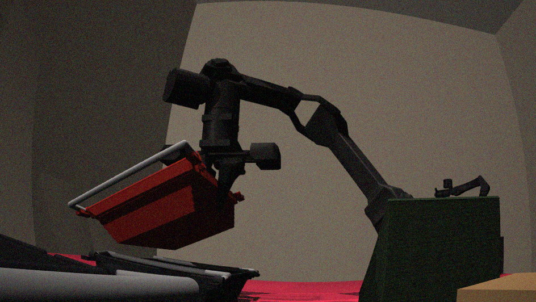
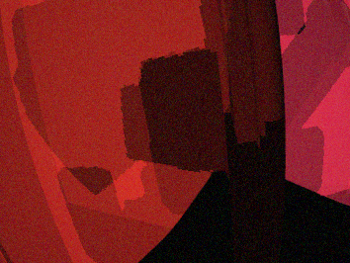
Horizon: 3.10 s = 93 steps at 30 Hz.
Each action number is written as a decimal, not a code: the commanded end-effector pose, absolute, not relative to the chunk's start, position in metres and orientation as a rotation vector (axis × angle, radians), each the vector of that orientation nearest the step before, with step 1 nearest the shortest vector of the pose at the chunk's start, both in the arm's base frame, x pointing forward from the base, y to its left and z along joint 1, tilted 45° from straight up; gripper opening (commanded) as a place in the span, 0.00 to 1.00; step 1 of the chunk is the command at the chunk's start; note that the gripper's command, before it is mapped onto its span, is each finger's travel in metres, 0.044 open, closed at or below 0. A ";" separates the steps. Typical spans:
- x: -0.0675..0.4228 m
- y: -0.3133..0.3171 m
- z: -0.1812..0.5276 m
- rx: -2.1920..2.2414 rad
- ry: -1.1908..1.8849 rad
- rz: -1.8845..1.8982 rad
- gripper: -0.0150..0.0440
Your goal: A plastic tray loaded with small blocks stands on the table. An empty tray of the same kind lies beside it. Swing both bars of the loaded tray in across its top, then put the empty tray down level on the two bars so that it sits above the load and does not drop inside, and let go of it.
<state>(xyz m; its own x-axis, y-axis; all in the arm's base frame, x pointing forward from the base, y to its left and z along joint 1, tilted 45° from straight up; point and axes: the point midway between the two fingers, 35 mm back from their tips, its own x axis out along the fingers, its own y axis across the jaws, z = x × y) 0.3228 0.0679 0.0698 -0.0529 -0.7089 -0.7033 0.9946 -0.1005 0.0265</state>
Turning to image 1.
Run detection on red plastic tray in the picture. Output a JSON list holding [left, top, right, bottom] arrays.
[[68, 140, 245, 250]]

